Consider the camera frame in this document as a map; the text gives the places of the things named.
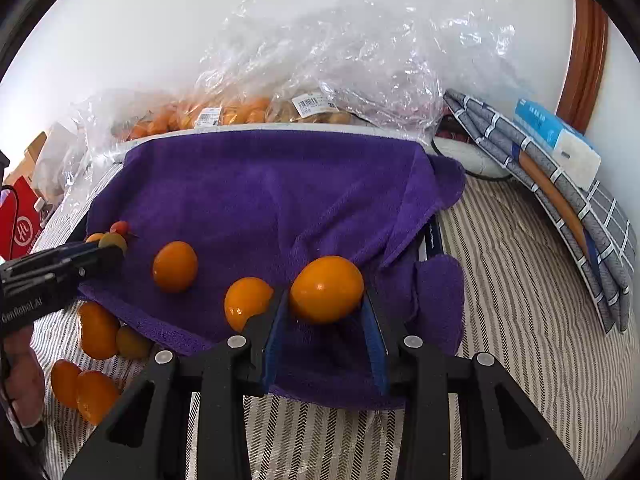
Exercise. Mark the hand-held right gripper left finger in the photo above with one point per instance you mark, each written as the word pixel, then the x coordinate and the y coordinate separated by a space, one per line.
pixel 275 342

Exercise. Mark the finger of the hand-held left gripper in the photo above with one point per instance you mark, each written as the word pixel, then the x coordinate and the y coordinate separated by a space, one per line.
pixel 100 261

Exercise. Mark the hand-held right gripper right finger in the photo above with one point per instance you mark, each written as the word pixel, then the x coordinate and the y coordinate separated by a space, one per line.
pixel 375 352

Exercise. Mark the orange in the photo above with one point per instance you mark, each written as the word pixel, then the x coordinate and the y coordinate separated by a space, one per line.
pixel 64 382
pixel 95 396
pixel 175 266
pixel 247 304
pixel 97 330
pixel 93 238
pixel 327 289

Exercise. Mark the brown kiwi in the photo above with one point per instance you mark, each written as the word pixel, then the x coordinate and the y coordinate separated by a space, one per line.
pixel 113 241

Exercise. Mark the small red apple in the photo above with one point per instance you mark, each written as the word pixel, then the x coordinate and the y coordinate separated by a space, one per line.
pixel 120 226

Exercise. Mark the small yellow-green citrus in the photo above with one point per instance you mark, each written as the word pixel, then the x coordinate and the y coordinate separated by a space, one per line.
pixel 133 342

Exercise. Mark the person's left hand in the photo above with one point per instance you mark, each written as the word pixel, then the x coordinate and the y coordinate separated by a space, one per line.
pixel 25 380

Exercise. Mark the red paper bag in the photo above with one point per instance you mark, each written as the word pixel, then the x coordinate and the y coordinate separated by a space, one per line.
pixel 20 227

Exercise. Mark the small clear plastic bag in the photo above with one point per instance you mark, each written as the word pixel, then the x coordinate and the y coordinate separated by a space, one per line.
pixel 85 160

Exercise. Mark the black box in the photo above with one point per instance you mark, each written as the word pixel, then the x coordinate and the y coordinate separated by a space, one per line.
pixel 431 240

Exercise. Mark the purple towel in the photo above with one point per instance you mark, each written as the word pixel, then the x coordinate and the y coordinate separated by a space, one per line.
pixel 275 205

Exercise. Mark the striped mattress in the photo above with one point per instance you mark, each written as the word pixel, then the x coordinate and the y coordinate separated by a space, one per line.
pixel 510 320

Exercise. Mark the clear bag of oranges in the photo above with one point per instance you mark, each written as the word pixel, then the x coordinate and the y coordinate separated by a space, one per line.
pixel 200 112

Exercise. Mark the dark red packet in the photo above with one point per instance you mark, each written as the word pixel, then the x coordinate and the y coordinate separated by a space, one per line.
pixel 450 131

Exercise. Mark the clear bag of longans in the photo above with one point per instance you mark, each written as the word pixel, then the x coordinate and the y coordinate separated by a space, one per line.
pixel 310 109

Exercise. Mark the brown flat strip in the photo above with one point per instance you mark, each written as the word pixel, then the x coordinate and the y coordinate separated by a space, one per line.
pixel 552 195

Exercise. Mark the grey checked cloth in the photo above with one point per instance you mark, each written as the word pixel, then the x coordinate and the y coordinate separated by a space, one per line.
pixel 595 230

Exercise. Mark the blue white tissue pack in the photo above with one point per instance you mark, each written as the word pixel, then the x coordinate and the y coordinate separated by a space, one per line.
pixel 555 135

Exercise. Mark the large crumpled clear plastic bag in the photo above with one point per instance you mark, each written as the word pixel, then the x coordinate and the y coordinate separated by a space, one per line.
pixel 375 50

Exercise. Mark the wooden door frame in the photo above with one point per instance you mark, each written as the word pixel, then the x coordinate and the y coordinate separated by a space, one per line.
pixel 580 55

